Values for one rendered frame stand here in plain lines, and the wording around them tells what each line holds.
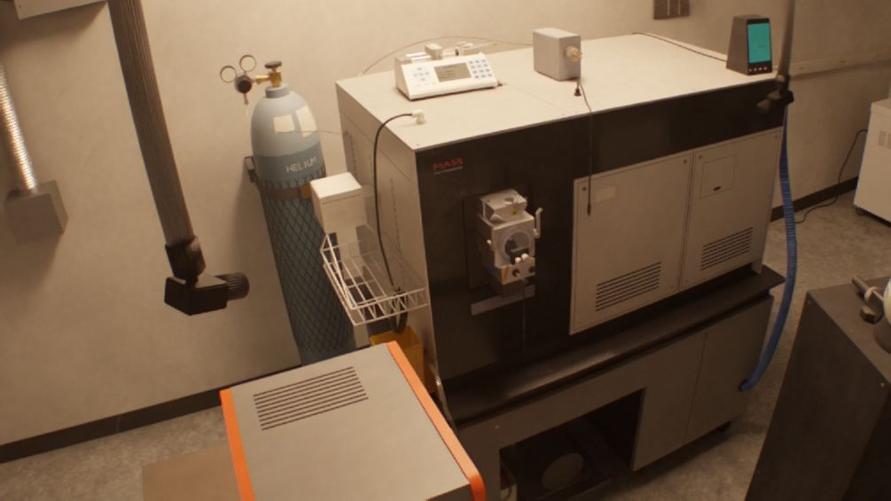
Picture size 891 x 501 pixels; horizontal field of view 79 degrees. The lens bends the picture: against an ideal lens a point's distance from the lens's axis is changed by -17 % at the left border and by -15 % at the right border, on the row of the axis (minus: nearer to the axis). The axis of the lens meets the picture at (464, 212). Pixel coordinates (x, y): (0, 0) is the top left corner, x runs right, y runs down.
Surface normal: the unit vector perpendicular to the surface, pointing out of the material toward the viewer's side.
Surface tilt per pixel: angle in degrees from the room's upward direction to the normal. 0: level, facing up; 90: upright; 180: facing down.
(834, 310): 0
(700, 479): 0
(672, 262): 90
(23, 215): 90
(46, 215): 90
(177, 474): 0
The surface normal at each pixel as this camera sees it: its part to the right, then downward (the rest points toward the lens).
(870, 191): -0.91, 0.24
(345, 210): 0.41, 0.39
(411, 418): -0.06, -0.89
